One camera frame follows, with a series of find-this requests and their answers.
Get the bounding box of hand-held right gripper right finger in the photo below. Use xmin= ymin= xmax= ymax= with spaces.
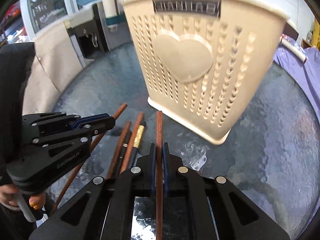
xmin=162 ymin=142 xmax=290 ymax=240

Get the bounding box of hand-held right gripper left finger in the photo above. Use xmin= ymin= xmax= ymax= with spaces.
xmin=29 ymin=142 xmax=157 ymax=240

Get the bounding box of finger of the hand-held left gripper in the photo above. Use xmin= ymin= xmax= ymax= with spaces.
xmin=22 ymin=112 xmax=110 ymax=133
xmin=22 ymin=117 xmax=116 ymax=155

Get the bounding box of black chopstick with gold band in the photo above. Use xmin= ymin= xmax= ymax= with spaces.
xmin=126 ymin=122 xmax=147 ymax=170

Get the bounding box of cream plastic utensil holder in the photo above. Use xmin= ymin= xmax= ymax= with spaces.
xmin=121 ymin=0 xmax=292 ymax=145

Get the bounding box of person's left forearm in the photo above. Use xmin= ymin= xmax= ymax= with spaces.
xmin=0 ymin=42 xmax=35 ymax=188

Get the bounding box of person's left hand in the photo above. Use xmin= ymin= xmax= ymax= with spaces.
xmin=0 ymin=185 xmax=47 ymax=210

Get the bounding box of beige cloth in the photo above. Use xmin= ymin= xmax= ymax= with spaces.
xmin=22 ymin=22 xmax=85 ymax=115

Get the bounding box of round glass table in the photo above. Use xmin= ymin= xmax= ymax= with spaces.
xmin=46 ymin=40 xmax=320 ymax=240

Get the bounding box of grey water dispenser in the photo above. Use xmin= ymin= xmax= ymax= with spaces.
xmin=67 ymin=4 xmax=133 ymax=65

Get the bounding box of aluminium framed window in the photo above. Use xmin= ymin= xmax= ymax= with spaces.
xmin=20 ymin=0 xmax=75 ymax=40

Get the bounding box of teal cup holder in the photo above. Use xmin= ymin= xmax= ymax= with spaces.
xmin=106 ymin=15 xmax=125 ymax=32

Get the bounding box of white paper cup stack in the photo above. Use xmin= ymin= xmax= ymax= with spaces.
xmin=101 ymin=0 xmax=118 ymax=19

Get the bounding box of purple floral cloth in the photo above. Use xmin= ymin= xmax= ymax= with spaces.
xmin=274 ymin=35 xmax=320 ymax=130

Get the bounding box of white printed roll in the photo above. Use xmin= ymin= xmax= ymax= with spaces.
xmin=281 ymin=37 xmax=307 ymax=63

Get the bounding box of yellow package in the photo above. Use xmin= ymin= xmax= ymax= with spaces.
xmin=307 ymin=22 xmax=320 ymax=48

